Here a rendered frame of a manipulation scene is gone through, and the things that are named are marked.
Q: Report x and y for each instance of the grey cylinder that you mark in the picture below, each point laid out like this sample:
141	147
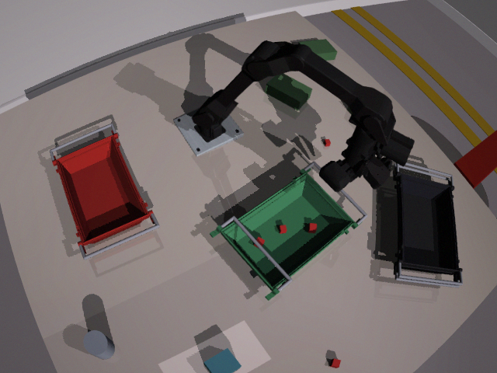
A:
98	344

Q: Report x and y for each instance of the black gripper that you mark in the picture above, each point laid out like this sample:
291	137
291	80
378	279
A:
338	174

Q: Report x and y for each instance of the teal block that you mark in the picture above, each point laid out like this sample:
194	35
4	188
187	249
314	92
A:
224	362

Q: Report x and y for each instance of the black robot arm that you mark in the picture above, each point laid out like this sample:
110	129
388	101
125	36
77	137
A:
371	110

